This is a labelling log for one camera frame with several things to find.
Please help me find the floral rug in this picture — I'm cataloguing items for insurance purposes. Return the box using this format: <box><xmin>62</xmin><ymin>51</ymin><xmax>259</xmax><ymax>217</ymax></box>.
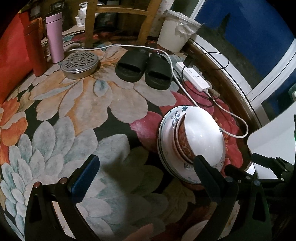
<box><xmin>0</xmin><ymin>30</ymin><xmax>255</xmax><ymax>241</ymax></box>

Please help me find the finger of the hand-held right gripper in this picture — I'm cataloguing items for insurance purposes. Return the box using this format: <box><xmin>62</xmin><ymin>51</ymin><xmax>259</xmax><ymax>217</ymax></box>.
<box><xmin>251</xmin><ymin>152</ymin><xmax>291</xmax><ymax>174</ymax></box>
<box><xmin>224</xmin><ymin>164</ymin><xmax>256</xmax><ymax>184</ymax></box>

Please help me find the white plastic chair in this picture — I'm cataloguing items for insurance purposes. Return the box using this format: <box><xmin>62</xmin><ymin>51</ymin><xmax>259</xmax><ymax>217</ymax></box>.
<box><xmin>247</xmin><ymin>113</ymin><xmax>296</xmax><ymax>181</ymax></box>

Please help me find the white power strip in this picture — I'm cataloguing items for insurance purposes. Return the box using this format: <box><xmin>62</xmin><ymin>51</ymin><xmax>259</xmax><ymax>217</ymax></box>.
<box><xmin>175</xmin><ymin>61</ymin><xmax>211</xmax><ymax>92</ymax></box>

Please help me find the black cable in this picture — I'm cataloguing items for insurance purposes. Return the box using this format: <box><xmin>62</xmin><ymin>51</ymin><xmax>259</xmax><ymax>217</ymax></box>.
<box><xmin>157</xmin><ymin>51</ymin><xmax>230</xmax><ymax>108</ymax></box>

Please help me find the pink thermos bottle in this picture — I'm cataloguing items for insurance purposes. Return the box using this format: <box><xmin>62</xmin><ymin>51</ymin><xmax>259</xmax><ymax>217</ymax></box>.
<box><xmin>46</xmin><ymin>12</ymin><xmax>65</xmax><ymax>64</ymax></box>

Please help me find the black charger plug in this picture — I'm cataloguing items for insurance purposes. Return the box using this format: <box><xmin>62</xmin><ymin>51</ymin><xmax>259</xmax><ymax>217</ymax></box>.
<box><xmin>184</xmin><ymin>56</ymin><xmax>195</xmax><ymax>69</ymax></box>

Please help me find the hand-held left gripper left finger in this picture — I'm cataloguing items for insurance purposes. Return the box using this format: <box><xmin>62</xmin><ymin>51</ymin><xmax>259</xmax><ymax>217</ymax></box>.
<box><xmin>24</xmin><ymin>154</ymin><xmax>101</xmax><ymax>241</ymax></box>

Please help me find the white bin with plastic bag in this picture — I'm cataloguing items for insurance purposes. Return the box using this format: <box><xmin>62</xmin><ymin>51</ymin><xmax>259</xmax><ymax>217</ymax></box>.
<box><xmin>157</xmin><ymin>9</ymin><xmax>202</xmax><ymax>53</ymax></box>

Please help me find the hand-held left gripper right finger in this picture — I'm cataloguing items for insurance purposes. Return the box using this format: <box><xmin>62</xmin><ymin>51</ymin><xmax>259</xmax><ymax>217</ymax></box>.
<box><xmin>193</xmin><ymin>155</ymin><xmax>271</xmax><ymax>241</ymax></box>

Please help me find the round perforated metal tin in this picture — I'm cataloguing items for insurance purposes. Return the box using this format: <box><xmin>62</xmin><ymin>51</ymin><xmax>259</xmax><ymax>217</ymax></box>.
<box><xmin>61</xmin><ymin>52</ymin><xmax>100</xmax><ymax>80</ymax></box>

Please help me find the wooden chair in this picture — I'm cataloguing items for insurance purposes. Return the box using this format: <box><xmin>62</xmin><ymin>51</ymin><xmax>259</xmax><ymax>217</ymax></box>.
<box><xmin>84</xmin><ymin>0</ymin><xmax>162</xmax><ymax>49</ymax></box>

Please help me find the red thermos bottle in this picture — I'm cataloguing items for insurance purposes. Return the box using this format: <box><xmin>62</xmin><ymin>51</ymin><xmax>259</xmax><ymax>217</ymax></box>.
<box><xmin>23</xmin><ymin>19</ymin><xmax>48</xmax><ymax>77</ymax></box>

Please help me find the white plastic basket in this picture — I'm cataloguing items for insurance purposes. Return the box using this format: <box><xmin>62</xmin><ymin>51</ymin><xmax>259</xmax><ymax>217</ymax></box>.
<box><xmin>75</xmin><ymin>2</ymin><xmax>90</xmax><ymax>27</ymax></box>

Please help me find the person's left hand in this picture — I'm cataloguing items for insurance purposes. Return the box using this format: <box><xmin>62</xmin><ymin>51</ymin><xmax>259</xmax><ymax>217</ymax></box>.
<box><xmin>126</xmin><ymin>224</ymin><xmax>154</xmax><ymax>241</ymax></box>

